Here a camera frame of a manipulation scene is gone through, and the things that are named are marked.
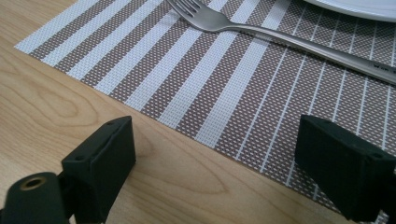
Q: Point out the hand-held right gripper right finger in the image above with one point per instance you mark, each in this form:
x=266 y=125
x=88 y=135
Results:
x=345 y=168

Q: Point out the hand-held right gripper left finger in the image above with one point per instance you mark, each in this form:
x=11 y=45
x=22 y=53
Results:
x=99 y=168

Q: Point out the silver metal fork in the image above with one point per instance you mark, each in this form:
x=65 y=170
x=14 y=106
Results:
x=218 y=21

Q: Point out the striped woven placemat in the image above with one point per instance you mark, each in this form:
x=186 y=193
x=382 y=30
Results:
x=218 y=93

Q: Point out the white plate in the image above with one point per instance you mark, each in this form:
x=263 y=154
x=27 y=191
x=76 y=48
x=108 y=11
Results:
x=361 y=7

